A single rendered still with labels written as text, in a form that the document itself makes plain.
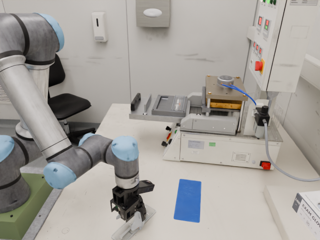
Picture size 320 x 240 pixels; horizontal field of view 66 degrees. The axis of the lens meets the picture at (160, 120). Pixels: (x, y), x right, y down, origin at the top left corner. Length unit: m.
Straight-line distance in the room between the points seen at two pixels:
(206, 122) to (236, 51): 1.59
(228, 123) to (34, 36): 0.82
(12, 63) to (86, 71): 2.12
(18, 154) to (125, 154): 0.42
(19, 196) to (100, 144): 0.40
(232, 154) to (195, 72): 1.55
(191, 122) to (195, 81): 1.56
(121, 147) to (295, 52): 0.74
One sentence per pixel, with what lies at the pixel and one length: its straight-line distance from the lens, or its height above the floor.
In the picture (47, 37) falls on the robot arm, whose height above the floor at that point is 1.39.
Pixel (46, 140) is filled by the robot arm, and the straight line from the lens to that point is 0.70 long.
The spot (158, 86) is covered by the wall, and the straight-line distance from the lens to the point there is 2.71.
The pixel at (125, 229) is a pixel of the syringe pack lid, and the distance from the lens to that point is 0.96.
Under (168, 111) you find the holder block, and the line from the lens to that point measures 1.20.
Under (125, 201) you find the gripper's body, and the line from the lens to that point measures 0.82.
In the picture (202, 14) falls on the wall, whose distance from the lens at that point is 2.55.
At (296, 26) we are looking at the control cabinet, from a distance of 1.07.
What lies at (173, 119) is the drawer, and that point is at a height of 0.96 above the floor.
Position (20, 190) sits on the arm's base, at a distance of 1.04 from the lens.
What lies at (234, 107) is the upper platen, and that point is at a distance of 1.19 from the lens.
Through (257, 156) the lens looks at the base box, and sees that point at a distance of 1.26.
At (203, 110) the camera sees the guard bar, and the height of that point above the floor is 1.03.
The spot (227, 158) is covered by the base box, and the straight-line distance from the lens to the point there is 1.25.
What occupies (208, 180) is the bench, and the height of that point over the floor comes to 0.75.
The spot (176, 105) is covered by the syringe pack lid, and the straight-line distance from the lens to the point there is 1.25.
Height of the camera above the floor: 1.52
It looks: 28 degrees down
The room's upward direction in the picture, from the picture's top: 1 degrees clockwise
